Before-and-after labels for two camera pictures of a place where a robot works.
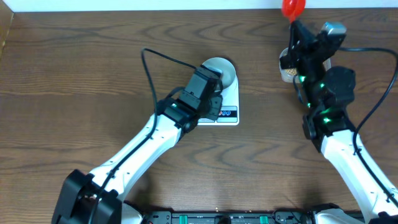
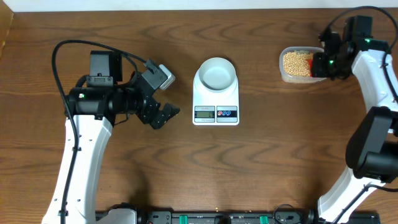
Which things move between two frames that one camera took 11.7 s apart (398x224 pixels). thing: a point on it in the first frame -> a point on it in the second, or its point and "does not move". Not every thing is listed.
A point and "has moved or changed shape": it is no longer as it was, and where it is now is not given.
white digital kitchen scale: x=229 y=114 does not move
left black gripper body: x=209 y=107 -> x=143 y=107
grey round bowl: x=226 y=66 does not move
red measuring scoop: x=291 y=9 has moved or changed shape
